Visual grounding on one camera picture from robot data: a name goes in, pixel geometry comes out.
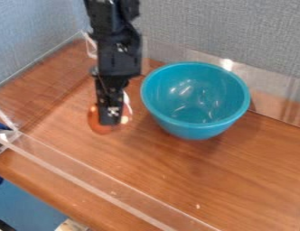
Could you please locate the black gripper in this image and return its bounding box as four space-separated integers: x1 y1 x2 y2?
93 31 143 125

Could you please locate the brown toy mushroom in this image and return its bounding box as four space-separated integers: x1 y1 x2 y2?
87 93 132 134

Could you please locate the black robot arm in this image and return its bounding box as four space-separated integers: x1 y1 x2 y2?
83 0 143 125

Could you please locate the blue plastic bowl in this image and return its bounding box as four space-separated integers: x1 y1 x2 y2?
140 61 251 140

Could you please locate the clear acrylic left barrier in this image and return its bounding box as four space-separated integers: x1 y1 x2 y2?
0 31 81 87

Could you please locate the clear acrylic barrier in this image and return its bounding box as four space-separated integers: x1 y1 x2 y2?
143 36 300 127
0 31 81 87
0 109 219 231

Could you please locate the clear acrylic front barrier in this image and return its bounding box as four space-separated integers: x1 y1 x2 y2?
0 109 219 231

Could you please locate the clear acrylic back barrier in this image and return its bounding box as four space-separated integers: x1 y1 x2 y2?
143 36 300 127

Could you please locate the clear acrylic corner bracket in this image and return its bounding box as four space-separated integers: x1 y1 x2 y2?
81 31 96 60

